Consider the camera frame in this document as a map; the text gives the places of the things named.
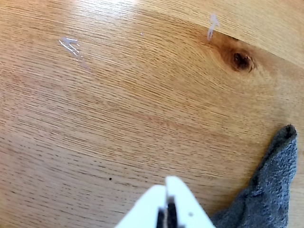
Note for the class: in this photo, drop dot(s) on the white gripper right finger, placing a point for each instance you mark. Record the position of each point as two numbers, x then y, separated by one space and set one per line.
187 209

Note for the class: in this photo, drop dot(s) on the grey terry cloth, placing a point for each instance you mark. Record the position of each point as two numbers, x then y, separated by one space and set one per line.
268 190

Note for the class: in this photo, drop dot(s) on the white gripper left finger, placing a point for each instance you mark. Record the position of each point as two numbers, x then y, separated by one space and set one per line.
147 206

